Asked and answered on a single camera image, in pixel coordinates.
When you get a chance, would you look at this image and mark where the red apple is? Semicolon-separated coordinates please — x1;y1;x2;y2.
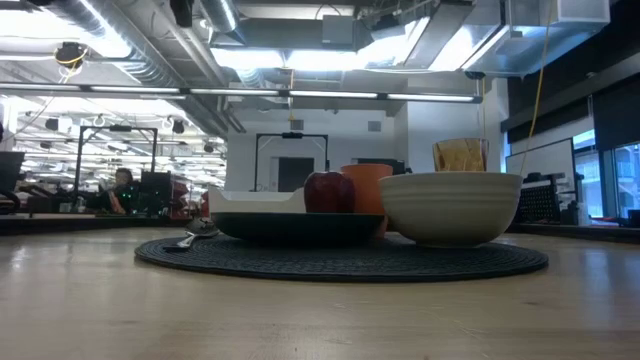
303;170;358;215

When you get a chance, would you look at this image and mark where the orange cup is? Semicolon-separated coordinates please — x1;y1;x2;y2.
340;163;395;239

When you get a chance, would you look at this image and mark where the black shallow plate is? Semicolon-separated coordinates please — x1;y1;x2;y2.
210;211;387;242

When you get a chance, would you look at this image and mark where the round dark woven placemat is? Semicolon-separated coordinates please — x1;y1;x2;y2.
133;232;550;284

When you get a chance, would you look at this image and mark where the metal spoon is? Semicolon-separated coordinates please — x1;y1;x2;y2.
162;216;221;253

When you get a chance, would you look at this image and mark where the white ribbed ceramic bowl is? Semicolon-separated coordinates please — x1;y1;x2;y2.
377;171;524;249

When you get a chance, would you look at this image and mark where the amber patterned drinking glass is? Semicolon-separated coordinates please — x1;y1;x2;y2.
431;137;490;174

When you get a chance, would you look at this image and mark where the white plastic tray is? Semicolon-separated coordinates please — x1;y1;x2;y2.
207;185;308;215

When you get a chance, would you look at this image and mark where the long linear ceiling light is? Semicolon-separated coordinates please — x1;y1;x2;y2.
0;82;484;105

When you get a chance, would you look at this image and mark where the grey ceiling ventilation box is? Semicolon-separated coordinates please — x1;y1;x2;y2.
320;13;357;47

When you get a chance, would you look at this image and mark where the person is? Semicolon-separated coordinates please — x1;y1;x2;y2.
83;167;137;216

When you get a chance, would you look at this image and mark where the black perforated crate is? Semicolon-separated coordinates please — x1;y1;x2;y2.
519;172;584;225

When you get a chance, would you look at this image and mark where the dark computer monitor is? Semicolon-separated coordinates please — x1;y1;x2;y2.
0;150;26;195

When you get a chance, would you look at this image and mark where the black metal rig frame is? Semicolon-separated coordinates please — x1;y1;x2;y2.
73;124;159;214
254;131;330;194

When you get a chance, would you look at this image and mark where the round silver air duct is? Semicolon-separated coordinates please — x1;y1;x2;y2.
47;0;231;136

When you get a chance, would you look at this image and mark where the white wall board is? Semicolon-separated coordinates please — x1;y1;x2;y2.
504;137;577;181

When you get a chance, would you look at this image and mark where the yellow hanging cable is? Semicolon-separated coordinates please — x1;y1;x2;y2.
517;0;554;176

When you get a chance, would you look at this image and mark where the black ceiling cable reel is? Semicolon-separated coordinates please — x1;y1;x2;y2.
53;41;90;71

